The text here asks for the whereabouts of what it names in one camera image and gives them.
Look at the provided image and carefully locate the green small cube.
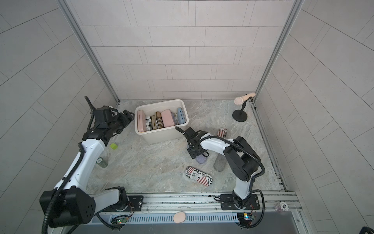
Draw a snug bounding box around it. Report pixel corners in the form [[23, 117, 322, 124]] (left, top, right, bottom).
[[110, 143, 118, 150]]

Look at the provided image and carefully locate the pink oval pad on rail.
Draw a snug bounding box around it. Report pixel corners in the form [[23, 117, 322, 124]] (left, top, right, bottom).
[[173, 212, 187, 224]]

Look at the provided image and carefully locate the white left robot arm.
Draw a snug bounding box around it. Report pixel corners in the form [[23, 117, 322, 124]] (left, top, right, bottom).
[[40, 106, 135, 234]]

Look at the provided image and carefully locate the left circuit board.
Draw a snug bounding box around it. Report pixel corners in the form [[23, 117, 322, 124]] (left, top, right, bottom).
[[111, 215, 129, 225]]

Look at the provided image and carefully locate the purple case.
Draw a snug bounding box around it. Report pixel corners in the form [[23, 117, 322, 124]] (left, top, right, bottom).
[[195, 155, 207, 164]]

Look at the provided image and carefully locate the flag print case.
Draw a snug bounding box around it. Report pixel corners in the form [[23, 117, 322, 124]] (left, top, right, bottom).
[[216, 128, 228, 138], [145, 116, 153, 131]]

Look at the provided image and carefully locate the grey oval case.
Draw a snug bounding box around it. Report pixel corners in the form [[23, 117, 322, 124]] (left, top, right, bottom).
[[213, 154, 227, 172]]

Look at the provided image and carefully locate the pink microphone on black stand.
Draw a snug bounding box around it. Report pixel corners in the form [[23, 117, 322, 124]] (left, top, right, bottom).
[[232, 92, 256, 122]]

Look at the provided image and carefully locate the circuit board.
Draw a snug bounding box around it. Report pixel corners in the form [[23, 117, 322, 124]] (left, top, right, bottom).
[[111, 215, 129, 225], [237, 213, 255, 227]]

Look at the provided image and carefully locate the cream plastic storage box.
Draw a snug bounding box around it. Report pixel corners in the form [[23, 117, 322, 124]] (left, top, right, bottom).
[[135, 99, 189, 144]]

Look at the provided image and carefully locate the pink slim case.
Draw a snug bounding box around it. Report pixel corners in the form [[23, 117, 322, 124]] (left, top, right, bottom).
[[137, 110, 147, 133]]

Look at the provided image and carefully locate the flag newspaper case front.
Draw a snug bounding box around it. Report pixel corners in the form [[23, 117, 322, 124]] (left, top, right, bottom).
[[185, 166, 213, 187]]

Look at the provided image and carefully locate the light blue case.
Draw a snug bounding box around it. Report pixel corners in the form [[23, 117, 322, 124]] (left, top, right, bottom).
[[175, 107, 186, 125]]

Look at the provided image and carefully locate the small printed tape roll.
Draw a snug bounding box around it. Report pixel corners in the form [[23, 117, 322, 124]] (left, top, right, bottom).
[[274, 202, 289, 213]]

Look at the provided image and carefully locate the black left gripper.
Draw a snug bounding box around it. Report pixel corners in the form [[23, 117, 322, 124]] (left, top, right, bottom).
[[107, 110, 135, 135]]

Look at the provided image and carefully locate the plaid brown case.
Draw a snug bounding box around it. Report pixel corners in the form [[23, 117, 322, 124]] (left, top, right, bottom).
[[156, 112, 164, 129]]

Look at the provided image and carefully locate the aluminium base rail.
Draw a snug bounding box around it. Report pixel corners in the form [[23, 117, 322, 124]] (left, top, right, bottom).
[[96, 191, 302, 215]]

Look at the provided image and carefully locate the right circuit board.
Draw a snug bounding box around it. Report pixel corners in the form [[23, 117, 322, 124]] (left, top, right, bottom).
[[237, 213, 255, 227]]

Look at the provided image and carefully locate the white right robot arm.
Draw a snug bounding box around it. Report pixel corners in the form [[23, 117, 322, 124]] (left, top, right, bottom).
[[175, 127, 266, 210]]

